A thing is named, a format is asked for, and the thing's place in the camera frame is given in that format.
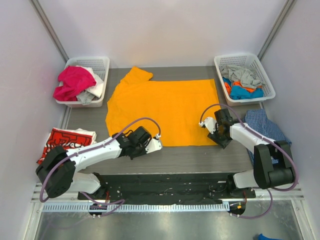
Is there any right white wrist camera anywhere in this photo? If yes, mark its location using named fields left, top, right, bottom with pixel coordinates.
left=198, top=116, right=218, bottom=135

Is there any right white plastic basket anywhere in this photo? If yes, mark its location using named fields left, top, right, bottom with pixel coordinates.
left=213, top=52, right=276, bottom=107

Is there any grey t shirt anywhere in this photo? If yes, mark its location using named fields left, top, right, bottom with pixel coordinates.
left=220, top=65, right=263, bottom=89

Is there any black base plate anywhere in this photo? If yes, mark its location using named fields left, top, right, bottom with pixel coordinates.
left=89, top=173, right=256, bottom=205

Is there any left white plastic basket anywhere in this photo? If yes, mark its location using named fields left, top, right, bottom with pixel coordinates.
left=56, top=56, right=110, bottom=108

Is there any blue checkered shirt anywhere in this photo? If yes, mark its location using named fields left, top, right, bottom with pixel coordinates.
left=243, top=108, right=293, bottom=166

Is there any white slotted cable duct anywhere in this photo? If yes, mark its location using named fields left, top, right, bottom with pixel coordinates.
left=42, top=202, right=230, bottom=213

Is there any blue t shirt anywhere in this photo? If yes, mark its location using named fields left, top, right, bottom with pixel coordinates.
left=222, top=77, right=264, bottom=100

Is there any orange garment in basket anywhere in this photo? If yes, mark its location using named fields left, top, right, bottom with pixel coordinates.
left=224, top=81, right=262, bottom=94

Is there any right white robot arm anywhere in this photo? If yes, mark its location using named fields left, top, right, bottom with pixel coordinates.
left=199, top=108, right=298, bottom=198

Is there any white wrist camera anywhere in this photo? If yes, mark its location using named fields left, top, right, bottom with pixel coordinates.
left=198, top=116, right=218, bottom=135
left=145, top=134, right=163, bottom=154

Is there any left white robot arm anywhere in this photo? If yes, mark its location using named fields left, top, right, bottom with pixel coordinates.
left=35, top=126, right=162, bottom=202

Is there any pink t shirt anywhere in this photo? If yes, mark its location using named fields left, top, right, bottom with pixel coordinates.
left=53, top=66, right=96, bottom=102

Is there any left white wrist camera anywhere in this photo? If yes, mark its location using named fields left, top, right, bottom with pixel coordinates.
left=145, top=134, right=163, bottom=154

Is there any white grey garment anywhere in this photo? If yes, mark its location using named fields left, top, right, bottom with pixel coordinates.
left=76, top=65, right=104, bottom=105

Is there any orange yellow t shirt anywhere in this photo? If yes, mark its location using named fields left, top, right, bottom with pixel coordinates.
left=105, top=66, right=220, bottom=147

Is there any red white printed t shirt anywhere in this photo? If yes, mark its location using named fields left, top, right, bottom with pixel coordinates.
left=37, top=128, right=97, bottom=165

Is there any white plastic basket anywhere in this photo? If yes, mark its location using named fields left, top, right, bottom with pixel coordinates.
left=213, top=52, right=276, bottom=107
left=56, top=56, right=110, bottom=108

